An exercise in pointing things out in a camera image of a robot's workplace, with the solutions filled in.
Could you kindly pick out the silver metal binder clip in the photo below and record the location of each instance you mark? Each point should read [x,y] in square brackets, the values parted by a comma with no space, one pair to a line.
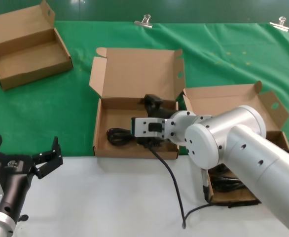
[144,22]
[280,24]

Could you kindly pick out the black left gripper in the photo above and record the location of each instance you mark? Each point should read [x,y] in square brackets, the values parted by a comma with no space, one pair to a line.
[13,187]

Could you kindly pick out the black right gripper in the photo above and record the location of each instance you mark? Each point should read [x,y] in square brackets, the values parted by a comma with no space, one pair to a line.
[159,112]

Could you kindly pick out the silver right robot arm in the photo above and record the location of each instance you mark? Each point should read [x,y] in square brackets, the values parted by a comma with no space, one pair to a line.
[233,138]

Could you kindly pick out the green table cloth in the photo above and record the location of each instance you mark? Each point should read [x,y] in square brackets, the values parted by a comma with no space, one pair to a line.
[36,111]

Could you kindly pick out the wide cardboard box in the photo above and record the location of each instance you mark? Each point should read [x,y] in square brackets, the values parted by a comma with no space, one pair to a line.
[134,74]

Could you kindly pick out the narrow open cardboard box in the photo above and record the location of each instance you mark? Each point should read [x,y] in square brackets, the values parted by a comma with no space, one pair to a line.
[28,56]

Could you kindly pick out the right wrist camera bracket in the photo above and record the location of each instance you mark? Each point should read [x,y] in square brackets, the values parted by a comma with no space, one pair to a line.
[144,128]

